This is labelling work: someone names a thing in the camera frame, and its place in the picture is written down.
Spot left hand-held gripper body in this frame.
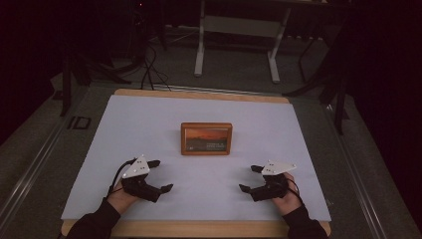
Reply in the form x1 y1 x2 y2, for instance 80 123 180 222
120 154 164 204

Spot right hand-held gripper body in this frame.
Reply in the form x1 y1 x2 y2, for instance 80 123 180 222
250 159 298 203

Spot wooden photo frame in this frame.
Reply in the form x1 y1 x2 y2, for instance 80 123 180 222
180 121 234 156

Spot person's left hand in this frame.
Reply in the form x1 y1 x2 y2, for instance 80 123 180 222
105 180 140 216

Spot person's right hand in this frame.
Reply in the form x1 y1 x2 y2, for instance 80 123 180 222
272 171 305 217

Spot white table mat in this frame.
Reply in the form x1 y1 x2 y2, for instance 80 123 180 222
61 95 332 222

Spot black metal stand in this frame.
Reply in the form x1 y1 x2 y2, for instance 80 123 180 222
59 54 133 118
282 31 351 136

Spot metal floor strip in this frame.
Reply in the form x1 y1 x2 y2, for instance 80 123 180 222
151 84 284 98

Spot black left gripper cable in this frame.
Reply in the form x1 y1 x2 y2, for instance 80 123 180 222
106 157 137 197

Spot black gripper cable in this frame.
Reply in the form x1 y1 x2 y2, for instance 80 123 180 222
284 177 305 205
106 157 137 197

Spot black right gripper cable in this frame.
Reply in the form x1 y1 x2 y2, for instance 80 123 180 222
284 177 305 205

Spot metal floor rail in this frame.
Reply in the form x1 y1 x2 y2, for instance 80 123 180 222
321 103 388 239
0 112 74 228

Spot black floor cables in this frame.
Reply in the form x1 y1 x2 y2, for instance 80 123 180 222
140 41 172 92

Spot white metal desk frame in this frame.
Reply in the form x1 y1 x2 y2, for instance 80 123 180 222
193 0 294 85

